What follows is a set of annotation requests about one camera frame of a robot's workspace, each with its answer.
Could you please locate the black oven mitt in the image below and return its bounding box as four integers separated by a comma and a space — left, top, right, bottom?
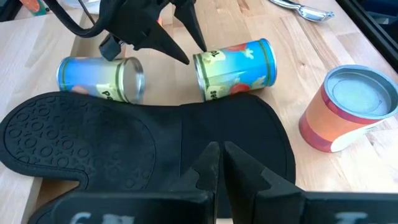
0, 90, 297, 224

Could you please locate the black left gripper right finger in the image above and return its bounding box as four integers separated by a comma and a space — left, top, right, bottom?
223, 141, 398, 224

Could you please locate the short tin red teal label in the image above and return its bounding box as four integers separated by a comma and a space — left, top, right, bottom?
19, 0, 50, 17

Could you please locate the mixed fruit tin can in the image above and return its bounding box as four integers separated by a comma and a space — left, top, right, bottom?
298, 64, 398, 153

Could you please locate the silver pen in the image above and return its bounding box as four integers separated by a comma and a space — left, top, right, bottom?
269, 0, 335, 22

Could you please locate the peaches tin can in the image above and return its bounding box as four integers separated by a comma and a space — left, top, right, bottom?
55, 55, 146, 105

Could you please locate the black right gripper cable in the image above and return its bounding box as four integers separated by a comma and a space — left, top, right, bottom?
43, 0, 108, 39

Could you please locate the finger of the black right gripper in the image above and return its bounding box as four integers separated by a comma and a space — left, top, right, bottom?
134, 24, 190, 65
174, 0, 208, 52

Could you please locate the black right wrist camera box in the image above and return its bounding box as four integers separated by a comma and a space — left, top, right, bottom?
98, 33, 123, 62

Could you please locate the tomatoes tin can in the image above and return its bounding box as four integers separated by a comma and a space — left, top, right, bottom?
192, 38, 278, 102

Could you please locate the black aluminium table frame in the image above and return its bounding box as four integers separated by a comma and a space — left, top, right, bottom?
335, 0, 398, 74

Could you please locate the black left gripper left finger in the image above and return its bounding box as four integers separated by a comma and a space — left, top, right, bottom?
51, 141, 221, 224

